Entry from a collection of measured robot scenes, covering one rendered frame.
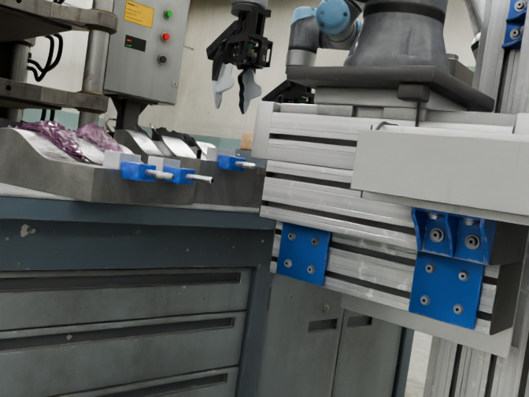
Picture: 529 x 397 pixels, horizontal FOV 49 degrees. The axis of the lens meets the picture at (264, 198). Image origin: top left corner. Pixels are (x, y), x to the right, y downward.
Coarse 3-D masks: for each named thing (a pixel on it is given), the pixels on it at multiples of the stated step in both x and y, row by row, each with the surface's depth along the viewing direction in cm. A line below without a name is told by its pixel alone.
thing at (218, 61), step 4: (220, 48) 118; (216, 52) 118; (220, 52) 118; (216, 56) 117; (220, 56) 117; (224, 56) 118; (216, 60) 117; (220, 60) 117; (224, 60) 118; (216, 64) 117; (220, 64) 117; (212, 68) 118; (216, 68) 117; (220, 68) 117; (212, 72) 118; (216, 72) 117; (212, 76) 118; (216, 76) 117; (216, 80) 117
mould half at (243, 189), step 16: (128, 144) 137; (144, 144) 136; (176, 144) 144; (208, 144) 155; (144, 160) 132; (192, 160) 118; (208, 160) 117; (224, 176) 120; (240, 176) 123; (256, 176) 126; (208, 192) 118; (224, 192) 121; (240, 192) 124; (256, 192) 127
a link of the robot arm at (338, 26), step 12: (324, 0) 128; (336, 0) 127; (348, 0) 128; (324, 12) 127; (336, 12) 127; (348, 12) 127; (360, 12) 130; (324, 24) 128; (336, 24) 127; (348, 24) 130; (336, 36) 133; (348, 36) 136
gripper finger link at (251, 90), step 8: (248, 72) 122; (240, 80) 122; (248, 80) 122; (240, 88) 123; (248, 88) 122; (256, 88) 121; (240, 96) 123; (248, 96) 123; (256, 96) 121; (240, 104) 123; (248, 104) 123
